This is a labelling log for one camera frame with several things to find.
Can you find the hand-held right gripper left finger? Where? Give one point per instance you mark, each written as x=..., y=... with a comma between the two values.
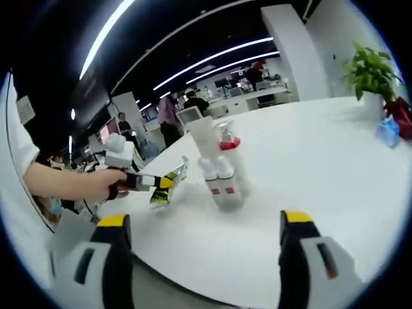
x=96, y=270

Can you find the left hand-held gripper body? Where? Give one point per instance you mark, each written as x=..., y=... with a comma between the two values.
x=120, y=156

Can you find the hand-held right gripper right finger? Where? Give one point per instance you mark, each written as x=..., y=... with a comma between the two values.
x=309, y=273

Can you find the black green skincare sachet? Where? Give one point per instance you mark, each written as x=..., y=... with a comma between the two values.
x=161, y=196

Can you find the small red-label skincare bottle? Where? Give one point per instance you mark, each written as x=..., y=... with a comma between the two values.
x=231, y=186
x=214, y=185

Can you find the white skincare tube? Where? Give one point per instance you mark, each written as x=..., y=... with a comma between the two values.
x=202, y=138

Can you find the white red-collar skincare pump bottle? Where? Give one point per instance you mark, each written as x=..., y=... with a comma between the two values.
x=243, y=174

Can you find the person's left hand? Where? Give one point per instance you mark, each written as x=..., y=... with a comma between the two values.
x=106, y=181

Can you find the pink screen monitor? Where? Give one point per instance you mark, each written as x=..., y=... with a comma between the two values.
x=105, y=133

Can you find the blue water jug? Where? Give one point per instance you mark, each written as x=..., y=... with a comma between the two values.
x=150, y=150

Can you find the white office chair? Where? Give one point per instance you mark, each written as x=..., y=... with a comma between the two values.
x=188, y=116

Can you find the ceiling air conditioner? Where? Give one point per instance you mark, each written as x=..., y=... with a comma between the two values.
x=25, y=111

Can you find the person's white shirt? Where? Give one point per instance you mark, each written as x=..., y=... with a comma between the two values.
x=16, y=145

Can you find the ceiling light strip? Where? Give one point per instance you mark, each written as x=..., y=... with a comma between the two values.
x=231, y=66
x=103, y=36
x=209, y=58

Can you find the blue packet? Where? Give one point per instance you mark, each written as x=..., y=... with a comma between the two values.
x=387, y=132

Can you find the red bag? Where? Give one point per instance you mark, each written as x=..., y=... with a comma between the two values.
x=402, y=117

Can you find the potted green plant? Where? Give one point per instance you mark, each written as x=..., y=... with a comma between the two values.
x=370, y=71

